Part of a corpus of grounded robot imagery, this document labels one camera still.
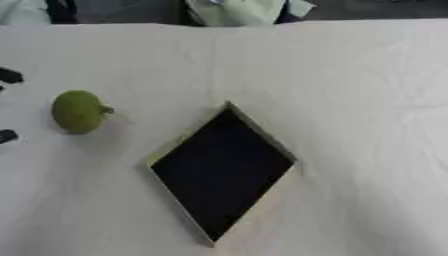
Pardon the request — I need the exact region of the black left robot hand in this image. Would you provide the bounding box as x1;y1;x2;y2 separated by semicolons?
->
0;66;27;145

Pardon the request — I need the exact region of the cardboard box with black inside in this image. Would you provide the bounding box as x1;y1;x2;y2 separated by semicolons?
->
143;100;300;248

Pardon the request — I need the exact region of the person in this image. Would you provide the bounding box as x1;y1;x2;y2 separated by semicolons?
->
0;0;81;26
183;0;319;28

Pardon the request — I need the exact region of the green toy fruit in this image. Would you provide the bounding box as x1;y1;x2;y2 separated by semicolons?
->
50;89;116;135

